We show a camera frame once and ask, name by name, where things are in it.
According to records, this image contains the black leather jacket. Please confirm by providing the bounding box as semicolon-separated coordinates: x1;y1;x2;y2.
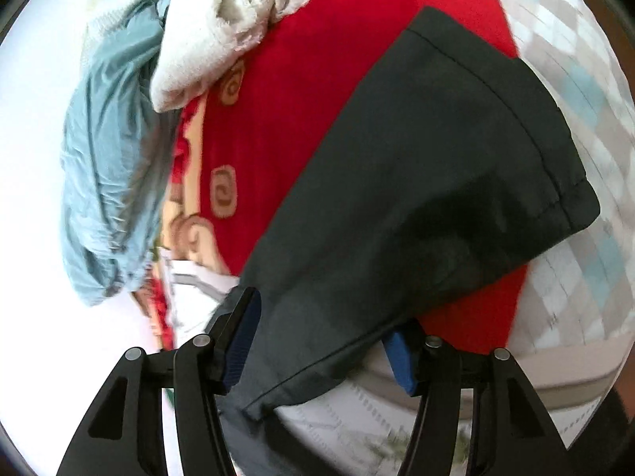
219;8;600;475

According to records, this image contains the white patterned bed sheet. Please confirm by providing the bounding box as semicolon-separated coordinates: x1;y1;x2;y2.
216;0;634;475

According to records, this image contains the light blue garment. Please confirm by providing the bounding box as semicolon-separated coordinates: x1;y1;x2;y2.
60;0;179;305

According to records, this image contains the red patterned blanket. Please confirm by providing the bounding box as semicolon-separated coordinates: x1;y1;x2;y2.
136;0;518;350

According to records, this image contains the cream fluffy towel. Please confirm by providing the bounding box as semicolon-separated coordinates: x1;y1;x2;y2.
150;0;310;113

